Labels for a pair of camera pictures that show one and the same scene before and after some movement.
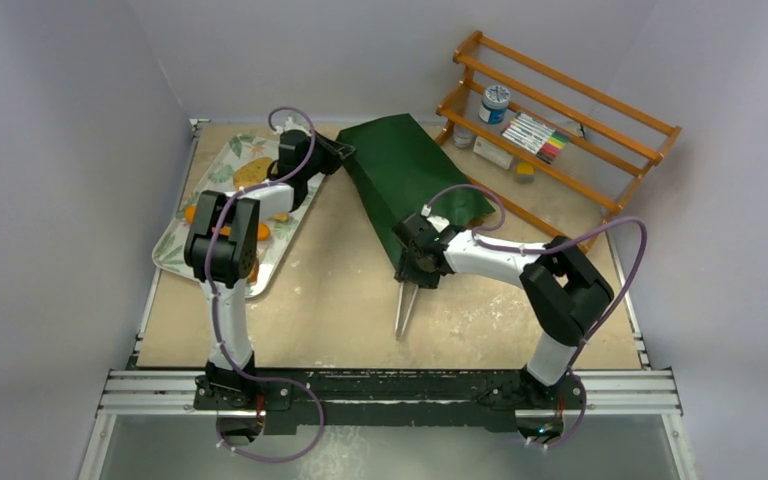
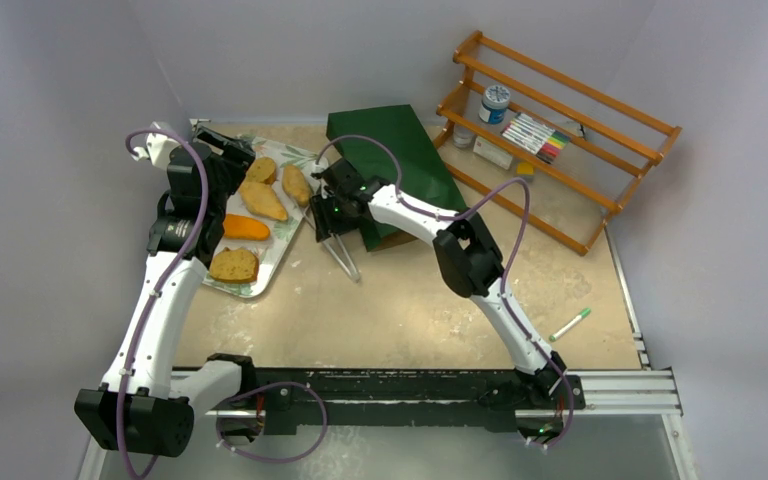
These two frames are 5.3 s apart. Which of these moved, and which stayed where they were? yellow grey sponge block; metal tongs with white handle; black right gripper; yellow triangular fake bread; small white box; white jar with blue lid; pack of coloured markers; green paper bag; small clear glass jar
Moved: black right gripper; metal tongs with white handle; yellow triangular fake bread; green paper bag
Stayed: pack of coloured markers; yellow grey sponge block; white jar with blue lid; small clear glass jar; small white box
